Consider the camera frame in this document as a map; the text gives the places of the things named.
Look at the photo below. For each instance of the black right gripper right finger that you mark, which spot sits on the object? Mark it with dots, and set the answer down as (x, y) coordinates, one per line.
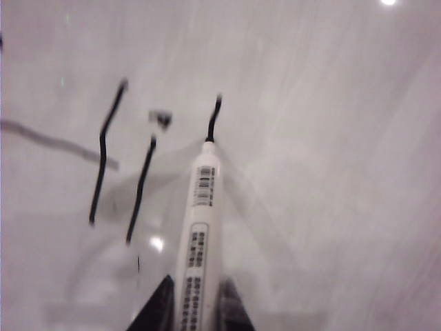
(234, 310)

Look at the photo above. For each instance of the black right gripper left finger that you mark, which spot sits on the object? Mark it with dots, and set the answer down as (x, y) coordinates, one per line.
(158, 310)

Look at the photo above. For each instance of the white whiteboard marker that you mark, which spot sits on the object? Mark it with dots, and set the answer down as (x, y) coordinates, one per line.
(200, 224)

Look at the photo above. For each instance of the white whiteboard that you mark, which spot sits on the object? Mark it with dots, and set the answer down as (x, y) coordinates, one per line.
(327, 138)

